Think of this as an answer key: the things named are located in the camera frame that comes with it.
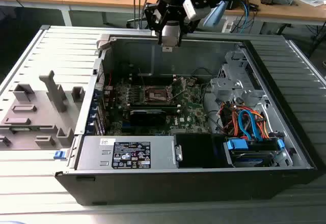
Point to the black PC case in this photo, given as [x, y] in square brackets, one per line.
[152, 185]

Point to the grey parts rack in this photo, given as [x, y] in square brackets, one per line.
[51, 122]

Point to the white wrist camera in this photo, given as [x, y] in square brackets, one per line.
[191, 9]

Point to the pale blue teach pendant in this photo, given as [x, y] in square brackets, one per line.
[216, 12]

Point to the hard disk in blue carrier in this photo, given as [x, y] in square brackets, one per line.
[235, 146]

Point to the silver drive cage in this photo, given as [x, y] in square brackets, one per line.
[229, 84]

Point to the silver CPU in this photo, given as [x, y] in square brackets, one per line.
[169, 42]

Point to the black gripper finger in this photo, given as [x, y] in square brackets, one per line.
[187, 26]
[154, 17]

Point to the round coin battery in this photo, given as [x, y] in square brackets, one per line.
[191, 82]

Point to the blue case latch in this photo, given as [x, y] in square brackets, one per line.
[59, 155]

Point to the grey power supply unit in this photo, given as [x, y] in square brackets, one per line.
[94, 155]

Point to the CPU socket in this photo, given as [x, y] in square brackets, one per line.
[156, 95]

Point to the green motherboard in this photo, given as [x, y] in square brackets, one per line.
[188, 112]

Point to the office chair base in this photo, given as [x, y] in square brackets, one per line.
[131, 23]

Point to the black graphics card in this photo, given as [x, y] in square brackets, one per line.
[146, 118]

